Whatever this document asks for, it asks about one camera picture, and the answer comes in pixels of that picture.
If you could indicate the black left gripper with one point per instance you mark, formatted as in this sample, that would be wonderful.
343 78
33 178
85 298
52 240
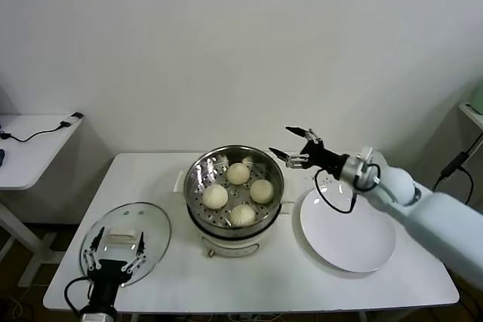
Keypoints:
107 276

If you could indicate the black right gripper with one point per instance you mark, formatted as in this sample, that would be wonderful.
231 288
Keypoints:
324 160

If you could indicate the white steamed baozi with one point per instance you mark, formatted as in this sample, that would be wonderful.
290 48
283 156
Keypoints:
237 173
215 195
242 214
261 191

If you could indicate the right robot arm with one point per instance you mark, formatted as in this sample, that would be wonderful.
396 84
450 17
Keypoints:
434 220

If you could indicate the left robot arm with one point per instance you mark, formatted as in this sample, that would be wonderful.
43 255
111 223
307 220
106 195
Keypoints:
98 314

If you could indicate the stainless steel steamer basket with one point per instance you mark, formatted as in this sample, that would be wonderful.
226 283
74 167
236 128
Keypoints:
273 178

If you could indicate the white round plate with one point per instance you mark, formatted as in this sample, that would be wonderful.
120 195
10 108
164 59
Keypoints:
339 239

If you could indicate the white electric cooking pot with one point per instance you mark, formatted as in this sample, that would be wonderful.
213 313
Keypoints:
234 246

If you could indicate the white side table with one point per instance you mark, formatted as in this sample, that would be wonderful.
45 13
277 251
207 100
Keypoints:
37 156

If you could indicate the blue small device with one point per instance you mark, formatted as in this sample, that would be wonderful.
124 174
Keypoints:
2 157

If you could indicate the pale green container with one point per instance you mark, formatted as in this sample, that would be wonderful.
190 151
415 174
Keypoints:
480 105

